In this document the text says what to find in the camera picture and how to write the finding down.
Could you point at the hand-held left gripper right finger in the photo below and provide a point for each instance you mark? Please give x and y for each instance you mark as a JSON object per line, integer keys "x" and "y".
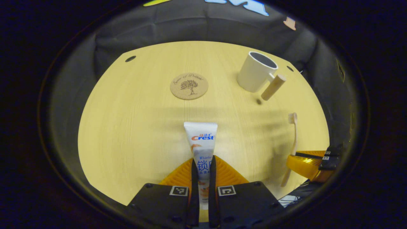
{"x": 213, "y": 197}

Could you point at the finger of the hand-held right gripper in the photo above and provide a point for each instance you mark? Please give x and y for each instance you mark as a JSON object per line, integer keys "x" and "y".
{"x": 329, "y": 163}
{"x": 334, "y": 151}

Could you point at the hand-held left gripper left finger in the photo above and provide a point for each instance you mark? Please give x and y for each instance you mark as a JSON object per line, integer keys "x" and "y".
{"x": 194, "y": 197}

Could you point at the beige toothbrush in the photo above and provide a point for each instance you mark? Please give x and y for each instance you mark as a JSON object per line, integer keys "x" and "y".
{"x": 294, "y": 133}

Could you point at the white toothpaste tube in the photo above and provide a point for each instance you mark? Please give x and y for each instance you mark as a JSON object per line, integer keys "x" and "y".
{"x": 200, "y": 136}

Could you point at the round cork coaster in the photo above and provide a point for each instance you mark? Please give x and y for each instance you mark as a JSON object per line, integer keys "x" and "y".
{"x": 189, "y": 86}

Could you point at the black backdrop cloth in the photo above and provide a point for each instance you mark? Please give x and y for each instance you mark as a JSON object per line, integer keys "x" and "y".
{"x": 190, "y": 28}

